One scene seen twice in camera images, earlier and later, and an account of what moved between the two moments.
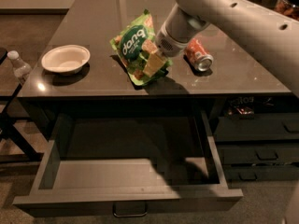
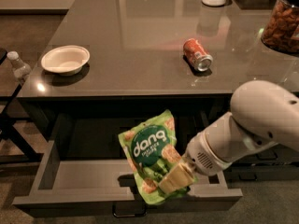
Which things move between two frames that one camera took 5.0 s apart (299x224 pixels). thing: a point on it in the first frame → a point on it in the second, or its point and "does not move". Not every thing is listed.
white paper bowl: [66, 60] does not move
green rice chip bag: [128, 45] → [152, 149]
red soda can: [198, 54] does not move
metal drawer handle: [129, 209] does not move
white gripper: [169, 43] → [202, 155]
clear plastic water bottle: [21, 68] does not move
